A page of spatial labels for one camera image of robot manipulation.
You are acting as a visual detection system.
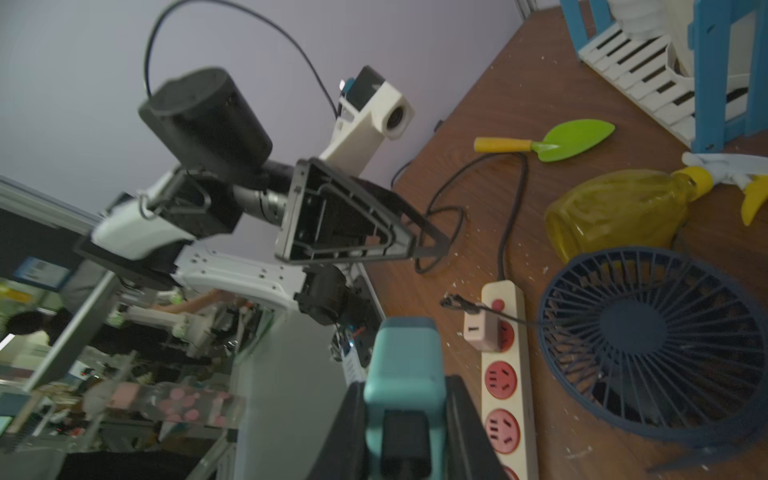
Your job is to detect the green yellow garden trowel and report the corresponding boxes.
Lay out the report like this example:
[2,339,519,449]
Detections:
[473,119,615,163]

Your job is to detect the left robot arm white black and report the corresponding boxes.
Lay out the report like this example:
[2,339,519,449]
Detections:
[77,67,450,326]

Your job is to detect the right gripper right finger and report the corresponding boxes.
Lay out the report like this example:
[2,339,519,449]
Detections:
[445,375,508,480]

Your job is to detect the beige power strip red sockets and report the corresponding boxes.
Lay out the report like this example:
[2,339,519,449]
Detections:
[480,280,539,479]

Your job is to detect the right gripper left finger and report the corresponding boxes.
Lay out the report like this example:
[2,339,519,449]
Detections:
[306,382,368,480]

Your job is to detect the yellow spray bottle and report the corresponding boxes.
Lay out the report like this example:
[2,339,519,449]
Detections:
[544,152,767,263]

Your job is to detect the blue white plant shelf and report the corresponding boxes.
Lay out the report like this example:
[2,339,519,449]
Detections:
[561,1,767,153]

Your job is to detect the pink USB plug adapter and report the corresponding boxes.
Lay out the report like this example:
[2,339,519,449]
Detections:
[463,309,500,352]

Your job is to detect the near dark blue desk fan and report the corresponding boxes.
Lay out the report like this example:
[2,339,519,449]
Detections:
[536,247,767,470]

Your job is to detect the fan black cable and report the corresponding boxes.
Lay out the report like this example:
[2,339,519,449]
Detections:
[440,292,541,328]

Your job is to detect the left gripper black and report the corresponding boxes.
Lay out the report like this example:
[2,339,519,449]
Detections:
[275,158,449,265]

